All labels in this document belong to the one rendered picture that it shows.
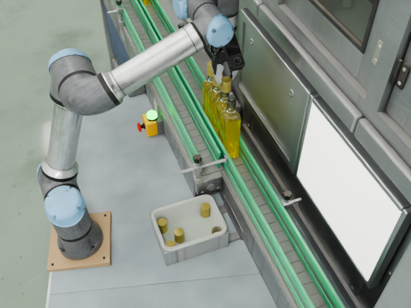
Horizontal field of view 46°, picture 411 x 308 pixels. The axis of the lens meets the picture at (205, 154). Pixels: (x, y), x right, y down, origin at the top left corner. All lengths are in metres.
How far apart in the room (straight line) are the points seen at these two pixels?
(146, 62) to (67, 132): 0.36
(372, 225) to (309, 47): 0.50
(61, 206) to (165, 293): 0.42
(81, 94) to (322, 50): 0.63
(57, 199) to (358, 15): 0.99
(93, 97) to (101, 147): 0.77
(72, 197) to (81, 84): 0.41
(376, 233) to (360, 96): 0.34
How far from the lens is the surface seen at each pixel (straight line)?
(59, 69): 1.38
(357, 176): 1.27
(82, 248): 1.66
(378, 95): 1.17
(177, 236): 1.65
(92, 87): 1.28
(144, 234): 1.73
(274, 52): 1.51
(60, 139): 1.52
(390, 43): 1.10
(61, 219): 1.54
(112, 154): 1.99
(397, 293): 0.59
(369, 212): 1.28
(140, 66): 1.28
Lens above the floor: 2.18
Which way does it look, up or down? 47 degrees down
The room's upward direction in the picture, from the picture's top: straight up
